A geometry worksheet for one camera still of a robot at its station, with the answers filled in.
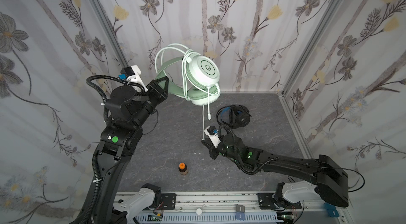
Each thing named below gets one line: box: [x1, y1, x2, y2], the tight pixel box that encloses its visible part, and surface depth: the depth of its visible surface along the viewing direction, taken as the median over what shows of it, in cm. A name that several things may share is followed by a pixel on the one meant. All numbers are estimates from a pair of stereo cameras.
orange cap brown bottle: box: [178, 162, 189, 176], surface depth 78 cm
